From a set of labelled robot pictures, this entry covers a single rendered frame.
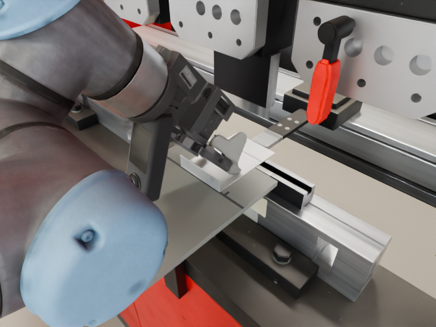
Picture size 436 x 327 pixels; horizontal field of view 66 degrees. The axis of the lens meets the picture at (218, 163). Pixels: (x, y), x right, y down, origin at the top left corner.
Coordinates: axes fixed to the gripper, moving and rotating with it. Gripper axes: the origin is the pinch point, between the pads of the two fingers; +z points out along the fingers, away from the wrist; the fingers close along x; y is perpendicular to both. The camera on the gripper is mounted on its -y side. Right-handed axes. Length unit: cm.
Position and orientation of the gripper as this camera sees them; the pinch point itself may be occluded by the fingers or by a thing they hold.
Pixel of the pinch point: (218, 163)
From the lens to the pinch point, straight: 51.4
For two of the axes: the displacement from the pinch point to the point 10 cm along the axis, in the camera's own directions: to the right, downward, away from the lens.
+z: 4.6, 3.1, 8.3
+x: -7.1, -4.3, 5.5
